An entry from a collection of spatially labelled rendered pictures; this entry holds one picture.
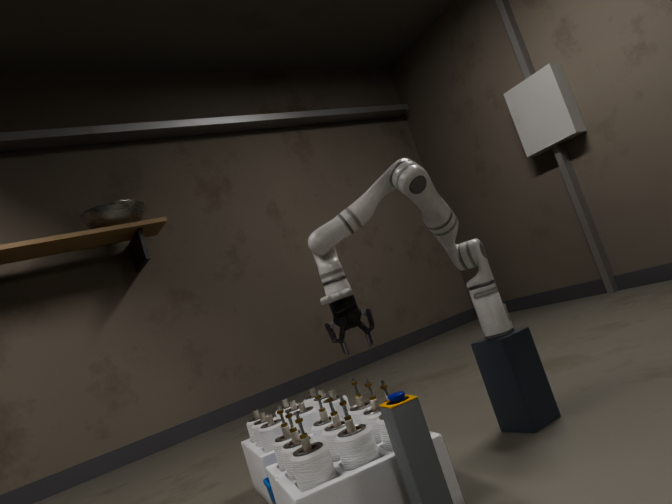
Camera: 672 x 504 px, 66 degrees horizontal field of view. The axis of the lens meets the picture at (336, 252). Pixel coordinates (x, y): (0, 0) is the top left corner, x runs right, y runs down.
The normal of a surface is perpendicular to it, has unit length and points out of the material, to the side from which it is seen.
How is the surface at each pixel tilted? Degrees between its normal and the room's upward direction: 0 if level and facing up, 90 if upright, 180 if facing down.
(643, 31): 90
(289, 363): 90
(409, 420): 90
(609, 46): 90
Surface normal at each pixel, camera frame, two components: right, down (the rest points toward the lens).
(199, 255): 0.49, -0.25
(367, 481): 0.29, -0.20
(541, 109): -0.82, 0.21
